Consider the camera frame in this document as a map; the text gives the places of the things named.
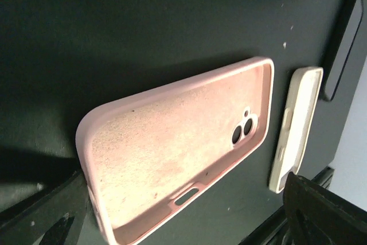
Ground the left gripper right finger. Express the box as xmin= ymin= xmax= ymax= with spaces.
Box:
xmin=283 ymin=172 xmax=366 ymax=244

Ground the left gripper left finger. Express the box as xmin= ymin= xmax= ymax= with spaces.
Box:
xmin=1 ymin=170 xmax=89 ymax=244

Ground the pink phone case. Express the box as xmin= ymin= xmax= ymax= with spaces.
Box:
xmin=75 ymin=57 xmax=274 ymax=244

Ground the beige phone case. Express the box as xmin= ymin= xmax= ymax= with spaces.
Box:
xmin=268 ymin=67 xmax=323 ymax=194

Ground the black aluminium front rail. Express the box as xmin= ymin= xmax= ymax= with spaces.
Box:
xmin=220 ymin=167 xmax=336 ymax=245

